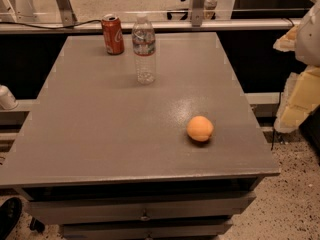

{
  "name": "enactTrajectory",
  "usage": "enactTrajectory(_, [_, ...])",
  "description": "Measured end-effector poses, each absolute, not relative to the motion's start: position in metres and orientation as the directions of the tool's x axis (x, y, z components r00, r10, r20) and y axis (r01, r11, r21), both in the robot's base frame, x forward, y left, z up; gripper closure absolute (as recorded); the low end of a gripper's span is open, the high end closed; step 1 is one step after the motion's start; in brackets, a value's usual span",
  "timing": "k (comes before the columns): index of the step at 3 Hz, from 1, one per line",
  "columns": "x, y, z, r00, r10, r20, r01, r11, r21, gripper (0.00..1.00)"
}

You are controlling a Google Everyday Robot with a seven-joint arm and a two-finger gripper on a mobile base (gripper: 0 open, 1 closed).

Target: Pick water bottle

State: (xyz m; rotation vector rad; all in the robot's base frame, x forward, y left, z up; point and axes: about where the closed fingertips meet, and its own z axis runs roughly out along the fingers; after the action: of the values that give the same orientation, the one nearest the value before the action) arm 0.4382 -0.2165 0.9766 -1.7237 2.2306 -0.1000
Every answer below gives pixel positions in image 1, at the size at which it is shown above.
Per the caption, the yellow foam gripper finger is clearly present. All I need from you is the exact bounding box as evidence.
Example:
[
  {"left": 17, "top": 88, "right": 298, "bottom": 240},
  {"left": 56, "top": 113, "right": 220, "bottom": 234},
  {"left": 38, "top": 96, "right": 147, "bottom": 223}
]
[{"left": 274, "top": 66, "right": 320, "bottom": 133}]

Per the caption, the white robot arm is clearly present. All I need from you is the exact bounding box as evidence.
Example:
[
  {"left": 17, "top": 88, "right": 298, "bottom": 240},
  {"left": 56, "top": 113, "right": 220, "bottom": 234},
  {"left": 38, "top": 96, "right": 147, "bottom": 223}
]
[{"left": 273, "top": 2, "right": 320, "bottom": 133}]

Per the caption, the clear plastic water bottle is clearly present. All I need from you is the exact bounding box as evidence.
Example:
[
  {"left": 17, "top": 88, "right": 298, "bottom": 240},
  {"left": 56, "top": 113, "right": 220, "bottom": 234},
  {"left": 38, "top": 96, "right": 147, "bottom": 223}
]
[{"left": 131, "top": 14, "right": 156, "bottom": 85}]

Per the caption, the metal railing beam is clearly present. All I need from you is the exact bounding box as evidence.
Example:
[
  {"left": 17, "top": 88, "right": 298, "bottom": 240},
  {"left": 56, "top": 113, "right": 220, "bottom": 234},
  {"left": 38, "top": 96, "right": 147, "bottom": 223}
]
[{"left": 0, "top": 17, "right": 303, "bottom": 35}]

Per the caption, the orange fruit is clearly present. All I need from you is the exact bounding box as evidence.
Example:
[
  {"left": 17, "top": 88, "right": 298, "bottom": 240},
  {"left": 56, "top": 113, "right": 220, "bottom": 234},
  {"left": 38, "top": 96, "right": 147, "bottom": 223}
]
[{"left": 187, "top": 116, "right": 214, "bottom": 142}]

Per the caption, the upper grey drawer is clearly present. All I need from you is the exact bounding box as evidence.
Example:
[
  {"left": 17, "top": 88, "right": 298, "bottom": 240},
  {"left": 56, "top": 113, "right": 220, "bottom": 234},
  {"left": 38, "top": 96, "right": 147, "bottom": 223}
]
[{"left": 26, "top": 191, "right": 256, "bottom": 224}]

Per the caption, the grey drawer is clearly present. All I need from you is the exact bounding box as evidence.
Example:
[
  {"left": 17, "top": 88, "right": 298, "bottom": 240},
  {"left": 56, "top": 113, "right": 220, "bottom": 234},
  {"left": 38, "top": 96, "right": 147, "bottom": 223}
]
[
  {"left": 26, "top": 191, "right": 256, "bottom": 224},
  {"left": 62, "top": 219, "right": 232, "bottom": 240}
]

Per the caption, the lower grey drawer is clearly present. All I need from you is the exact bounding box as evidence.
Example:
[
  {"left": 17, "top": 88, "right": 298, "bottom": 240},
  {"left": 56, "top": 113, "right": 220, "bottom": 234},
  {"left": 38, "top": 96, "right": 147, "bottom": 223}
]
[{"left": 62, "top": 219, "right": 232, "bottom": 240}]

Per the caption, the red soda can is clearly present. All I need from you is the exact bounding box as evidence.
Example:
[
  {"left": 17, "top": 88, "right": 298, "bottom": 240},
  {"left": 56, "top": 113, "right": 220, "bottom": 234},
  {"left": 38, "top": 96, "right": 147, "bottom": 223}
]
[{"left": 101, "top": 14, "right": 124, "bottom": 55}]

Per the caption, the grey cabinet with drawers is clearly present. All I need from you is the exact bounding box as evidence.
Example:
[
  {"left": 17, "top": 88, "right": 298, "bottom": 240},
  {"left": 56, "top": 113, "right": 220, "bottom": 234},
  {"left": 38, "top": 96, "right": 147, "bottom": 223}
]
[{"left": 0, "top": 32, "right": 281, "bottom": 240}]

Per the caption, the white cylinder object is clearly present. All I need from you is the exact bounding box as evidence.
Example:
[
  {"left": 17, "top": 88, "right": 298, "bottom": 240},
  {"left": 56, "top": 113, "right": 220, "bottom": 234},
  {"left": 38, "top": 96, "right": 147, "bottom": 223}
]
[{"left": 0, "top": 85, "right": 18, "bottom": 110}]

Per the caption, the black cable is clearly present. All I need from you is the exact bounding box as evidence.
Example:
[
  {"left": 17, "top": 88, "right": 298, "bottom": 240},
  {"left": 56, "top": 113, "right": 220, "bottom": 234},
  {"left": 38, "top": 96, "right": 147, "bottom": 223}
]
[{"left": 0, "top": 19, "right": 103, "bottom": 30}]

